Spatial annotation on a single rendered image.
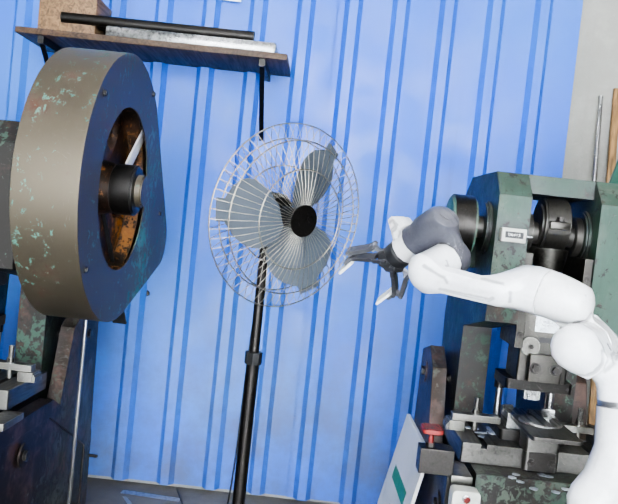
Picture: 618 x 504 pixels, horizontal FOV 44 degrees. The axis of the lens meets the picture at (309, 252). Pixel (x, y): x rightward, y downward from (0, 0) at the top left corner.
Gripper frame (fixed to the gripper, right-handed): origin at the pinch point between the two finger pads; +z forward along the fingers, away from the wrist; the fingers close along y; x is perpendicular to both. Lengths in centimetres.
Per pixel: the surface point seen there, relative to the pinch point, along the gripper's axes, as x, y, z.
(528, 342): 17, 51, -8
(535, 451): -6, 69, 1
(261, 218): 12.1, -32.4, 18.5
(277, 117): 119, -51, 77
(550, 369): 14, 60, -9
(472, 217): 32.7, 14.8, -17.6
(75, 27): 87, -138, 83
